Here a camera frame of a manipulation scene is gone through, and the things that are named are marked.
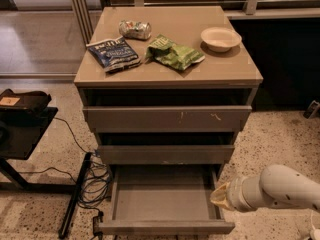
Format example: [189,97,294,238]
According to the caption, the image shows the grey middle drawer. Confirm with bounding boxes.
[98,132,234,165]

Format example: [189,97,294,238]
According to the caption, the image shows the blue chip bag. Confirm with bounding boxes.
[86,37,141,73]

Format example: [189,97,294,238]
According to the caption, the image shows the black bag with label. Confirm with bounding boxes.
[0,89,51,115]

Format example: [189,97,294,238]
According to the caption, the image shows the grey drawer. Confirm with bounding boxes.
[99,165,234,235]
[98,132,234,165]
[79,88,258,134]

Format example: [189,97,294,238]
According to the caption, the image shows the metal railing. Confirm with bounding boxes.
[71,0,320,40]

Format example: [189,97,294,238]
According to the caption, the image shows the black power adapter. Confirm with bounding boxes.
[93,211,103,240]

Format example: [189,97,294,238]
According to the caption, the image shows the white paper bowl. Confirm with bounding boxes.
[201,27,242,53]

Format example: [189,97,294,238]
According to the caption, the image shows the grey top drawer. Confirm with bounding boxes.
[79,88,258,134]

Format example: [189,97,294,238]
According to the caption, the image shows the blue and black cable bundle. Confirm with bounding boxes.
[18,117,113,212]

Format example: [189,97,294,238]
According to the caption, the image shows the grey bottom drawer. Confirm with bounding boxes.
[99,165,234,235]

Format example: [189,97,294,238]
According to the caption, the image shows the small dark floor object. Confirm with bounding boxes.
[303,100,320,119]

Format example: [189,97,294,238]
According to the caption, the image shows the crushed soda can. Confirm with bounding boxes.
[119,20,151,40]

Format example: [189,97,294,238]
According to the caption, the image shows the green chip bag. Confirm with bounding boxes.
[145,34,205,71]

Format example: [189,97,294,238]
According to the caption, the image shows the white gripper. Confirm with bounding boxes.
[210,176,266,212]

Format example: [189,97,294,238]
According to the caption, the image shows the black side table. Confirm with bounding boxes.
[0,107,91,239]

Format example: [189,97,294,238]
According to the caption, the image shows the grey drawer cabinet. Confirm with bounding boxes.
[75,6,263,172]

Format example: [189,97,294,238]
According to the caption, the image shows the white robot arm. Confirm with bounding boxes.
[210,164,320,213]

